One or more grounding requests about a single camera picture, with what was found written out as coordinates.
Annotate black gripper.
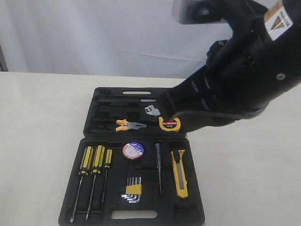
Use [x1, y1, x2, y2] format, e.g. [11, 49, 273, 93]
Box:
[206, 0, 301, 118]

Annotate yellow tape measure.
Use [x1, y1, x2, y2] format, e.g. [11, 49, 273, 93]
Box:
[158, 116, 181, 132]

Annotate yellow utility knife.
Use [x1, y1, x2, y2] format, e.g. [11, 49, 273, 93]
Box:
[171, 149, 188, 199]

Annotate pliers black orange handles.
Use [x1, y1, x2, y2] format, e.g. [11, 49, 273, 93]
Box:
[92, 118, 149, 132]

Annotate black electrical tape roll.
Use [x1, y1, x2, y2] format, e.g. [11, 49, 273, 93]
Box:
[122, 141, 145, 160]

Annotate black plastic tool case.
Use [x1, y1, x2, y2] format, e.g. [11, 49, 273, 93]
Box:
[58, 87, 205, 226]

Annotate blue test pen screwdriver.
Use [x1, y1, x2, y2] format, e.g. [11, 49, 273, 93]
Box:
[155, 143, 162, 194]

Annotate white backdrop cloth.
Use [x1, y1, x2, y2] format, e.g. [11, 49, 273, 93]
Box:
[0, 0, 232, 78]

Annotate small yellow black screwdriver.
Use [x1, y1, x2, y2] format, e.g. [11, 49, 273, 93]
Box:
[102, 149, 112, 203]

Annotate hex key set yellow holder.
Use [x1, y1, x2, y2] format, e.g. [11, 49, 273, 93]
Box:
[121, 177, 142, 204]

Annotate middle yellow black screwdriver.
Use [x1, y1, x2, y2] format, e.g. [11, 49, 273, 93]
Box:
[86, 145, 105, 221]

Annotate large yellow black screwdriver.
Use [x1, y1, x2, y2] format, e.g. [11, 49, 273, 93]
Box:
[70, 146, 94, 223]

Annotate adjustable wrench black handle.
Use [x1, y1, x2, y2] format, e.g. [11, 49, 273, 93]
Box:
[97, 106, 161, 117]

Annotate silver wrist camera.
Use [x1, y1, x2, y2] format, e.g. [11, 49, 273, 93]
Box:
[172, 0, 227, 24]

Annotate claw hammer black handle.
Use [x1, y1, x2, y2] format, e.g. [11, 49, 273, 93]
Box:
[97, 94, 157, 103]

